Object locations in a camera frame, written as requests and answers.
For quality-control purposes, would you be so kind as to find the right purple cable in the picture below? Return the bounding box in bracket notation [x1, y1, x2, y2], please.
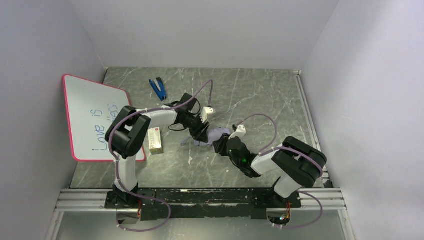
[233, 113, 324, 231]

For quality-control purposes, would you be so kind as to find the blue stapler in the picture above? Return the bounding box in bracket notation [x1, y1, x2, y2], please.
[149, 77, 168, 102]

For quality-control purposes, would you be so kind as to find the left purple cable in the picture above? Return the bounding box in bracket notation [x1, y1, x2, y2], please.
[107, 79, 215, 233]

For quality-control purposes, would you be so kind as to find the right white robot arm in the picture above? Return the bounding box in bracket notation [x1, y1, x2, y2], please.
[212, 134, 328, 199]

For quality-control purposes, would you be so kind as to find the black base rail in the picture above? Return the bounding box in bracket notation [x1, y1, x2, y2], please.
[104, 187, 302, 221]

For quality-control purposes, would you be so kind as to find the lavender folding umbrella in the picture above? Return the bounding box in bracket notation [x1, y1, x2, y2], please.
[180, 127, 231, 147]

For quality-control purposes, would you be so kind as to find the small beige box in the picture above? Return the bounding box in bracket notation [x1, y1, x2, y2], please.
[148, 127, 164, 155]

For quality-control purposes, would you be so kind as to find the purple cable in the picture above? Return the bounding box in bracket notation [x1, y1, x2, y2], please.
[233, 113, 324, 231]
[107, 79, 215, 233]

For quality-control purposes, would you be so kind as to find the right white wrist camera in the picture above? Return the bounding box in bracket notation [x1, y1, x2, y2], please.
[228, 124, 247, 140]

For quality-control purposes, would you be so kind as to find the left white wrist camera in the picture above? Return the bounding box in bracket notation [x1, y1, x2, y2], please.
[200, 106, 216, 124]

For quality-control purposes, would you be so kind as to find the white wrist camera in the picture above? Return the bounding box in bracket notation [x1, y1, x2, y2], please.
[228, 124, 247, 140]
[200, 106, 216, 124]

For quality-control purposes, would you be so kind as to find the pink framed whiteboard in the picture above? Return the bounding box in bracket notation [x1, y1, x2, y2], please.
[62, 74, 131, 162]

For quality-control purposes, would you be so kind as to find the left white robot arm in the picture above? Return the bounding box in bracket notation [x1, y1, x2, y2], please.
[105, 93, 215, 208]

